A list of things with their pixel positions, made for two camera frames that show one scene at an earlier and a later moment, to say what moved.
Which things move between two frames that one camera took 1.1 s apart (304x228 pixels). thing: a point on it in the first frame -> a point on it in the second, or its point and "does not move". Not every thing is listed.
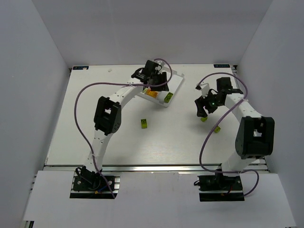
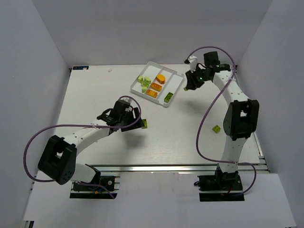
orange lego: (153, 94) does not move
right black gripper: (204, 103) -> (193, 79)
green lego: (144, 123) does not move
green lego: (217, 129) does not move
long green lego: (168, 97) does not move
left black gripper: (160, 80) -> (134, 119)
